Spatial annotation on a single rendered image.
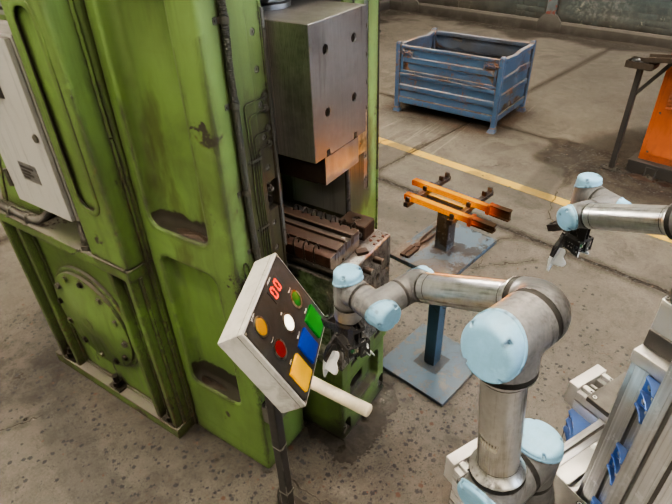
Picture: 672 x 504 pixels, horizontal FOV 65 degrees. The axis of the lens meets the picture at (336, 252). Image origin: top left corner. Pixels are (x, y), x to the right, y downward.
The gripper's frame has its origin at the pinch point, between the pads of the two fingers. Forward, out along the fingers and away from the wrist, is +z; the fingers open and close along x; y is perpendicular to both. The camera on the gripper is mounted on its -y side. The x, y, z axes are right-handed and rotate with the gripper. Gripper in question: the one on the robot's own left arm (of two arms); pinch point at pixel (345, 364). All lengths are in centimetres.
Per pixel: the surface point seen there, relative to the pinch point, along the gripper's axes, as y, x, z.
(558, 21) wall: -487, 685, 75
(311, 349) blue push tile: -4.7, -8.2, -6.6
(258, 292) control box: -12.3, -18.5, -26.5
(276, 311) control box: -10.0, -15.1, -20.1
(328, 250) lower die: -46, 21, -5
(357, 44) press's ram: -50, 37, -73
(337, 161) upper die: -45, 25, -39
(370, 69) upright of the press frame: -78, 60, -55
